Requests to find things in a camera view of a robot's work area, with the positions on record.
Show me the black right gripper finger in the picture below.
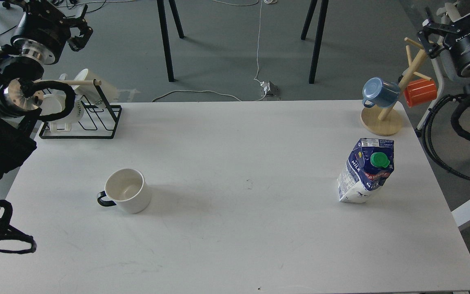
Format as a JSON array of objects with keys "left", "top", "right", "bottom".
[
  {"left": 436, "top": 2, "right": 470, "bottom": 26},
  {"left": 417, "top": 19, "right": 448, "bottom": 58}
]

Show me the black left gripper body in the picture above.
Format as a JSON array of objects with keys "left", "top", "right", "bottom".
[{"left": 15, "top": 0, "right": 77, "bottom": 50}]

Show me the white mug black handle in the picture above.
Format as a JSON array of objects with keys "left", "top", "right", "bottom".
[{"left": 97, "top": 169, "right": 153, "bottom": 214}]

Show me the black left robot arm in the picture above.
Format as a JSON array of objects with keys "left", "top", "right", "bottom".
[{"left": 0, "top": 0, "right": 93, "bottom": 254}]

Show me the white cup on rack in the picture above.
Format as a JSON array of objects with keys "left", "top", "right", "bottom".
[{"left": 41, "top": 73, "right": 85, "bottom": 132}]

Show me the blue white milk carton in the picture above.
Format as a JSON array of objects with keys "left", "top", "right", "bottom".
[{"left": 337, "top": 138, "right": 394, "bottom": 203}]

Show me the orange mug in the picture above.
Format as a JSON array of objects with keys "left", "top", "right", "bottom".
[{"left": 403, "top": 78, "right": 438, "bottom": 107}]

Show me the blue mug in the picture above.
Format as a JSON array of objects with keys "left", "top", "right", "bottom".
[{"left": 362, "top": 78, "right": 401, "bottom": 109}]

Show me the wooden mug tree stand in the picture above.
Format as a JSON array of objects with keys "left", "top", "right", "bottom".
[{"left": 360, "top": 37, "right": 443, "bottom": 136}]

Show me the white power adapter plug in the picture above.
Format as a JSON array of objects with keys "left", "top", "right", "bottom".
[{"left": 260, "top": 81, "right": 280, "bottom": 98}]

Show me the black wire cup rack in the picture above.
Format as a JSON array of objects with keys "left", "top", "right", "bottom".
[{"left": 39, "top": 72, "right": 122, "bottom": 140}]

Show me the black left table leg frame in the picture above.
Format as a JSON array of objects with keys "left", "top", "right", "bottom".
[{"left": 157, "top": 0, "right": 185, "bottom": 82}]

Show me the black table leg frame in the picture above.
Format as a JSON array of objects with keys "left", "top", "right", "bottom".
[
  {"left": 157, "top": 0, "right": 185, "bottom": 82},
  {"left": 300, "top": 0, "right": 329, "bottom": 84}
]

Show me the black right table leg frame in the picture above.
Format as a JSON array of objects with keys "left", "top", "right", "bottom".
[{"left": 300, "top": 0, "right": 329, "bottom": 84}]

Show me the white cable on floor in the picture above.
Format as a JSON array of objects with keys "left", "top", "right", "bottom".
[{"left": 152, "top": 0, "right": 277, "bottom": 102}]

